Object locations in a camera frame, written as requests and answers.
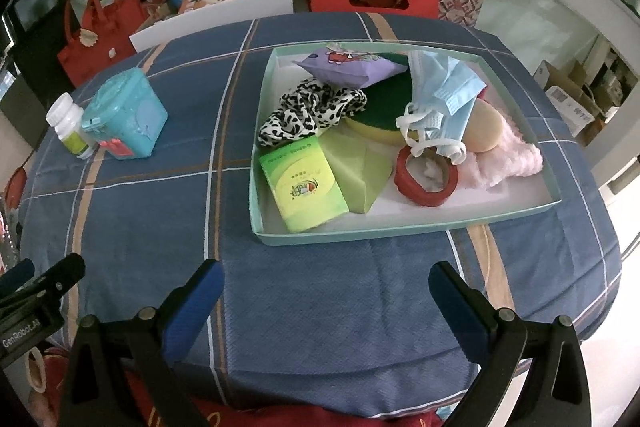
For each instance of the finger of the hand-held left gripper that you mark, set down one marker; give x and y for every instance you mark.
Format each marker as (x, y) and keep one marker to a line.
(62, 274)
(17, 274)

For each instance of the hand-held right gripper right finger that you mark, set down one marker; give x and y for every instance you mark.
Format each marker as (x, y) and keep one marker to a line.
(457, 307)

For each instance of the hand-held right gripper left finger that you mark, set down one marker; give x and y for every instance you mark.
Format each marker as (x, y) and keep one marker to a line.
(195, 307)

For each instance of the teal and white tray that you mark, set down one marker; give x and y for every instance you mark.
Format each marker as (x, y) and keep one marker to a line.
(450, 217)

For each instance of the red scrunchie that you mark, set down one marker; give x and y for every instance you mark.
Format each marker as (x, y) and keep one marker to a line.
(405, 182)

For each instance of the pink fluffy cloth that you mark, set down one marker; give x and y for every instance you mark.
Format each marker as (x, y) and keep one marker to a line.
(430, 169)
(510, 162)

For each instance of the green tissue pack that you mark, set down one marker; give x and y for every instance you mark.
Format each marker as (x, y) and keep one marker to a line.
(305, 187)

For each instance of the beige powder puff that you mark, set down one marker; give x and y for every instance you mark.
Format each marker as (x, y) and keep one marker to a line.
(485, 129)

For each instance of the blue face mask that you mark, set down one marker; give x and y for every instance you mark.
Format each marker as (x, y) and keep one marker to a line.
(450, 92)

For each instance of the yellow and green sponge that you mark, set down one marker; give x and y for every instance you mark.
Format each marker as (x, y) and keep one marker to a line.
(385, 102)

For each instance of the leopard print scrunchie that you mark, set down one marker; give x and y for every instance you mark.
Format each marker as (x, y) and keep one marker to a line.
(300, 112)

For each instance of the purple tissue pack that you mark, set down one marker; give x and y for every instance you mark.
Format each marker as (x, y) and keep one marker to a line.
(350, 67)

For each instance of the blue plaid tablecloth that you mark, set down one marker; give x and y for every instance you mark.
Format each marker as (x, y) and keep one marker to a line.
(150, 207)

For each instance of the person's red clothing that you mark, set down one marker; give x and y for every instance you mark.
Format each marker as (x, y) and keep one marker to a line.
(300, 419)

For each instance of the white pill bottle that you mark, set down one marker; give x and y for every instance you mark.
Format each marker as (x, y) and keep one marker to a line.
(67, 117)

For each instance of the light green cloth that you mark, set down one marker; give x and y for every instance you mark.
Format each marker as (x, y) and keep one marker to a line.
(360, 172)

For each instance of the black cabinet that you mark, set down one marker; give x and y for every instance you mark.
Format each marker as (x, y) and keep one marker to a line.
(25, 107)

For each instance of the teal wet wipe container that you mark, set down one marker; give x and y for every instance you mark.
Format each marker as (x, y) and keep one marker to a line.
(130, 112)

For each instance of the labelled cardboard box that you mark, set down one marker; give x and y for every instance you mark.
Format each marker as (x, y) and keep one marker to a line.
(570, 107)

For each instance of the red tote bag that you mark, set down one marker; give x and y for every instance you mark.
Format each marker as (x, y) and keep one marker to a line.
(100, 42)

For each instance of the white chair back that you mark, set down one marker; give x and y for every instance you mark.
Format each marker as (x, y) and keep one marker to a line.
(210, 19)

